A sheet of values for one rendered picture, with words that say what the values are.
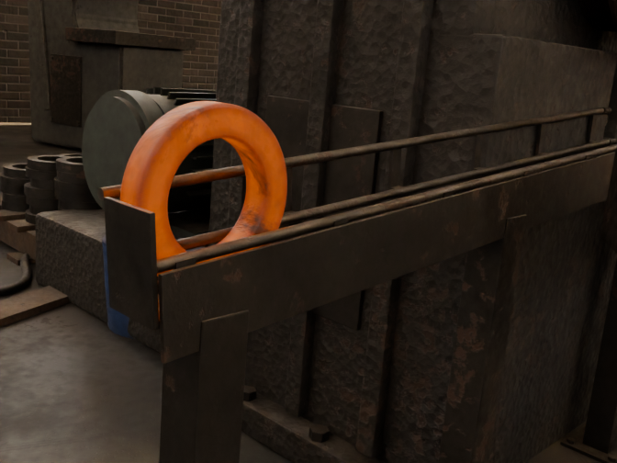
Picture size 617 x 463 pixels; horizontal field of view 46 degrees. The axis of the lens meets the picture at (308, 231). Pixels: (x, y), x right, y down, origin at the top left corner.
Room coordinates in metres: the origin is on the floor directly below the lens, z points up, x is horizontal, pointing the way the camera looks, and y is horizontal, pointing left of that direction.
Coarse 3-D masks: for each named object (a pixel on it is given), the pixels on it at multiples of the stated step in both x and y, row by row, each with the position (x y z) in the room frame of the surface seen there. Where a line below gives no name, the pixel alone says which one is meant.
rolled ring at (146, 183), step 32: (160, 128) 0.65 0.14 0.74; (192, 128) 0.66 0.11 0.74; (224, 128) 0.69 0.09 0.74; (256, 128) 0.72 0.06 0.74; (160, 160) 0.64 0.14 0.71; (256, 160) 0.73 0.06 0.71; (128, 192) 0.64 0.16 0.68; (160, 192) 0.64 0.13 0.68; (256, 192) 0.74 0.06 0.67; (160, 224) 0.64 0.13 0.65; (256, 224) 0.73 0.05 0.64; (160, 256) 0.64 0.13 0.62
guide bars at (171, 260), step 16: (560, 160) 1.16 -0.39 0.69; (576, 160) 1.20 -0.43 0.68; (496, 176) 1.02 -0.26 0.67; (512, 176) 1.05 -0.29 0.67; (432, 192) 0.91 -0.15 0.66; (448, 192) 0.93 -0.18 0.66; (368, 208) 0.82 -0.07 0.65; (384, 208) 0.84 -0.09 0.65; (400, 208) 0.86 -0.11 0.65; (304, 224) 0.74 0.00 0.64; (320, 224) 0.76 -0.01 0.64; (336, 224) 0.77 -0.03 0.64; (240, 240) 0.68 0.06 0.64; (256, 240) 0.69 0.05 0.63; (272, 240) 0.71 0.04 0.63; (176, 256) 0.63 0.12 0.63; (192, 256) 0.64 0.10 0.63; (208, 256) 0.65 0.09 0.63; (160, 272) 0.61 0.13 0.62
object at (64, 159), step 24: (24, 168) 2.88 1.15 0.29; (48, 168) 2.58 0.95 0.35; (72, 168) 2.39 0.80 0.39; (24, 192) 2.62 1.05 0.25; (48, 192) 2.58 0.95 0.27; (72, 192) 2.40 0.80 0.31; (0, 216) 2.65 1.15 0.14; (24, 216) 2.72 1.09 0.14; (0, 240) 2.75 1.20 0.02; (24, 240) 2.60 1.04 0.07
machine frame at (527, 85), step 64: (256, 0) 1.55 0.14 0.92; (320, 0) 1.41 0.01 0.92; (384, 0) 1.35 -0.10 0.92; (448, 0) 1.26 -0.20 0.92; (512, 0) 1.30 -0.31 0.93; (576, 0) 1.47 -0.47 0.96; (256, 64) 1.56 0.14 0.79; (320, 64) 1.40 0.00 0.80; (384, 64) 1.34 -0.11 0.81; (448, 64) 1.25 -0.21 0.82; (512, 64) 1.21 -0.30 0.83; (576, 64) 1.38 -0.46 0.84; (320, 128) 1.40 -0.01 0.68; (384, 128) 1.33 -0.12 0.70; (448, 128) 1.24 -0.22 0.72; (576, 128) 1.41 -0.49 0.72; (320, 192) 1.40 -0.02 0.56; (576, 256) 1.49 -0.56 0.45; (320, 320) 1.40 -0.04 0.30; (384, 320) 1.26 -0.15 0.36; (448, 320) 1.20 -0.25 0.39; (512, 320) 1.31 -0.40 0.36; (576, 320) 1.53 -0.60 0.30; (256, 384) 1.52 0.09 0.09; (320, 384) 1.39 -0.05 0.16; (384, 384) 1.26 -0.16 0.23; (448, 384) 1.19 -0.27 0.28; (512, 384) 1.34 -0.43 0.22; (576, 384) 1.58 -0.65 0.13; (320, 448) 1.30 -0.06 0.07; (384, 448) 1.27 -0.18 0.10; (512, 448) 1.38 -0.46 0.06
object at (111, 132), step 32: (128, 96) 2.07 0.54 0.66; (160, 96) 2.16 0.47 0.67; (192, 96) 2.22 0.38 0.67; (96, 128) 2.15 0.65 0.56; (128, 128) 2.03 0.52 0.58; (96, 160) 2.15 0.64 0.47; (128, 160) 2.03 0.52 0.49; (192, 160) 2.08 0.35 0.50; (96, 192) 2.14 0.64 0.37; (192, 192) 2.10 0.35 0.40; (64, 224) 2.21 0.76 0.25; (96, 224) 2.23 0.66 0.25; (192, 224) 2.17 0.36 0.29; (64, 256) 2.19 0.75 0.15; (96, 256) 2.05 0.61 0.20; (64, 288) 2.18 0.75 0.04; (96, 288) 2.05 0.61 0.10; (160, 352) 1.83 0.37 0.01
